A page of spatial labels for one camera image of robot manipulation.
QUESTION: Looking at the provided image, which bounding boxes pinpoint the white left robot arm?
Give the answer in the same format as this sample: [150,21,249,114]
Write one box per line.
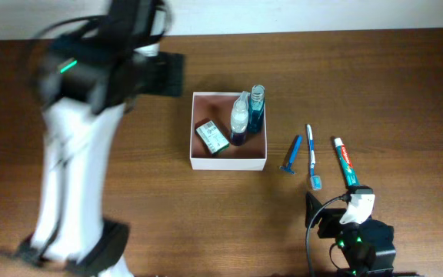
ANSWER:
[0,1,185,276]

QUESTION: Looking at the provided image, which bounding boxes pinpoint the green white soap box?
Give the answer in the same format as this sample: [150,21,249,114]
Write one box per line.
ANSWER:
[195,120,230,155]

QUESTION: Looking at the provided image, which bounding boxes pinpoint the blue white toothbrush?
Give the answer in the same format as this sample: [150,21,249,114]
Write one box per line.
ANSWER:
[306,124,322,190]

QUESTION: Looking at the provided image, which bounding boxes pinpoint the green red toothpaste tube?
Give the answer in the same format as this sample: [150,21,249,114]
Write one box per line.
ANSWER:
[334,138,360,187]

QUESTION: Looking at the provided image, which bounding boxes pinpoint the clear purple soap pump bottle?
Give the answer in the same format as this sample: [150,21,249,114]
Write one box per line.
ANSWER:
[230,91,249,146]

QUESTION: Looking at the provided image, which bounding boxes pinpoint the blue mouthwash bottle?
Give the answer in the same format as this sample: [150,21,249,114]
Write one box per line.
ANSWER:
[248,85,265,133]

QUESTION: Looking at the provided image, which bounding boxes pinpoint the white cardboard box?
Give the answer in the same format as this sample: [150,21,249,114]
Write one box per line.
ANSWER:
[189,92,268,171]

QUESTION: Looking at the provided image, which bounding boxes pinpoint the blue disposable razor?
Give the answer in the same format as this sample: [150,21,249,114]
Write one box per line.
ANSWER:
[280,135,302,175]

